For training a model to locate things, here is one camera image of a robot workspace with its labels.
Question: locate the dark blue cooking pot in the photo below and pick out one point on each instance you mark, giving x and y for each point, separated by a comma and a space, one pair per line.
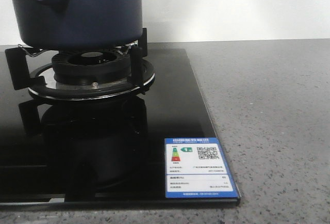
78, 24

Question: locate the blue white energy label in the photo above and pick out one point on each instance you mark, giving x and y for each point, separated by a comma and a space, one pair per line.
195, 167

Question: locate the black glass gas stove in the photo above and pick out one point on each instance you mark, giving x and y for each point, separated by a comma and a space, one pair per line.
107, 153

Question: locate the right burner with pot support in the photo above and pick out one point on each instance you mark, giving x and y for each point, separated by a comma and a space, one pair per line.
79, 76

